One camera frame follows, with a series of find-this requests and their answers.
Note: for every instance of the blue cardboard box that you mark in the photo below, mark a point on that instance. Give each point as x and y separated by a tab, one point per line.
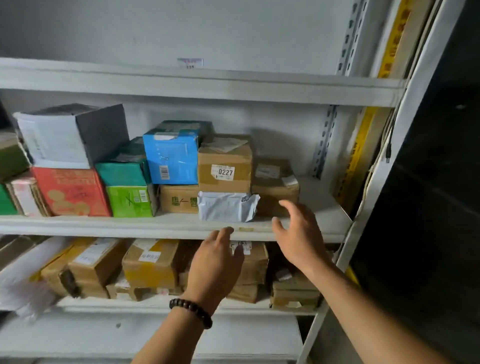
172	157

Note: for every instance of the white poly mailer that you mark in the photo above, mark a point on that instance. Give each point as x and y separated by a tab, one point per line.
225	206

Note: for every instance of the taped brown parcel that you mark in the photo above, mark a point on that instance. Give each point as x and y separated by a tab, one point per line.
273	191

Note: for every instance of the brown box labelled 0227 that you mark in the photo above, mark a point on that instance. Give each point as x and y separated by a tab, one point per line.
225	153

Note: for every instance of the teal box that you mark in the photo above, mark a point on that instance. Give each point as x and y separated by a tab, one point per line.
120	174

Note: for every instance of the plain yellow tape line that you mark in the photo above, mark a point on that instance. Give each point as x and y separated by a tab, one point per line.
352	276

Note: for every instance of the red printed cardboard box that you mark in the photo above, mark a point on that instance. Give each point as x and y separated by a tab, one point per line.
71	191

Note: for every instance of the white metal shelf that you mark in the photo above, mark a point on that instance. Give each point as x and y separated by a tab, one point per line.
187	82

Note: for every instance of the person's right hand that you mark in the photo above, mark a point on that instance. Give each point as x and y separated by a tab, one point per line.
302	240

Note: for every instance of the yellow printed tape strip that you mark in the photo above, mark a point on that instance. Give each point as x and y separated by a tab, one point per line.
392	41

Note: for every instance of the person's right forearm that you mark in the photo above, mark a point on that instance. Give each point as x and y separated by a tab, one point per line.
375	318

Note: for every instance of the plain green cardboard box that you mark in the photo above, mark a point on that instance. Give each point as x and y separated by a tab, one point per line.
5	202

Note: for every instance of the dark glass door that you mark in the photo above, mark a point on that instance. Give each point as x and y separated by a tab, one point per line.
431	225

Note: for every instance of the grey white box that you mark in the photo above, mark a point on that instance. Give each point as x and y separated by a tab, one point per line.
101	131

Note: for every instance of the row of parcels shelf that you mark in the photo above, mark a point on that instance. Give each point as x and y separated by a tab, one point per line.
153	262

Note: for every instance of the small brown box green print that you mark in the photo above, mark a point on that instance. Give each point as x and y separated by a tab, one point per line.
176	198

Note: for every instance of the person's left hand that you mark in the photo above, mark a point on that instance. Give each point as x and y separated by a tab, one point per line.
217	270

